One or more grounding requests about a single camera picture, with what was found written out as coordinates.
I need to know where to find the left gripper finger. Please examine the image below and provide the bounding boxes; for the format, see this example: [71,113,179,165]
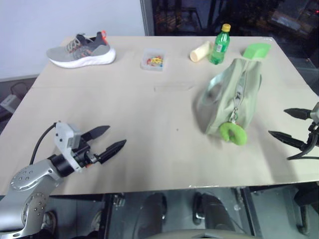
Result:
[83,125,111,141]
[98,139,128,165]

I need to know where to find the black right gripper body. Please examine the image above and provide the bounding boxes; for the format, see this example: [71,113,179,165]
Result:
[304,122,319,150]

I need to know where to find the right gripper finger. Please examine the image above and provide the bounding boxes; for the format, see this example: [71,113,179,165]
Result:
[268,130,308,152]
[284,108,312,120]

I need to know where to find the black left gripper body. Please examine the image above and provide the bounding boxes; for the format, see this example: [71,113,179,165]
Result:
[72,138,101,169]

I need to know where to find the light green zipper bag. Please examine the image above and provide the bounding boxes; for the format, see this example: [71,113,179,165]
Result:
[196,58,263,136]

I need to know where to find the green plush zipper charm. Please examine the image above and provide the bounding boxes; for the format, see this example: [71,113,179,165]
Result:
[219,121,248,146]

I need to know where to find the green sponge block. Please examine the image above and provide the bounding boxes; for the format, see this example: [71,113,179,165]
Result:
[242,42,272,61]

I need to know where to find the grey sneaker white sole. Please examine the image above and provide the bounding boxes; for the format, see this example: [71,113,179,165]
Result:
[46,30,117,68]

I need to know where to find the clear plastic box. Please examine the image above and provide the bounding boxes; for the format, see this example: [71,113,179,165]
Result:
[140,47,167,73]

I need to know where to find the colourful small clips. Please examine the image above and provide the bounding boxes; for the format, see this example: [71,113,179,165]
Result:
[146,56,164,68]

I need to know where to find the green plastic soda bottle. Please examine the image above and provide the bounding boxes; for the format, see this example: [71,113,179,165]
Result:
[207,23,232,65]

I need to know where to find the cream cylindrical roll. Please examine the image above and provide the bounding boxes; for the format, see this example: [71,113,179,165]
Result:
[189,40,214,63]

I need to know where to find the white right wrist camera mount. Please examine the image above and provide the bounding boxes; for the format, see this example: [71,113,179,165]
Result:
[310,101,319,124]

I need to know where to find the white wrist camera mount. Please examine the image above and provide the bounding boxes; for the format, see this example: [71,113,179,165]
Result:
[310,101,319,124]
[54,121,83,173]

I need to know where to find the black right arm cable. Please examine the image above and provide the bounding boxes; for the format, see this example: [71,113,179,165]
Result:
[286,142,319,161]

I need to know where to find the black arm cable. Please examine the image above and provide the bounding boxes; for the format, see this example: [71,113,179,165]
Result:
[29,122,57,165]
[286,142,319,161]

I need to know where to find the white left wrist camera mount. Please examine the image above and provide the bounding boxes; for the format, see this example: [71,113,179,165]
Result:
[54,121,83,173]

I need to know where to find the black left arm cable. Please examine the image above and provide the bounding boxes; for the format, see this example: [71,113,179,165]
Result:
[29,122,57,165]

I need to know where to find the grey window frame post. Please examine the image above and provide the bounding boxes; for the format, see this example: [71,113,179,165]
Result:
[140,0,156,37]

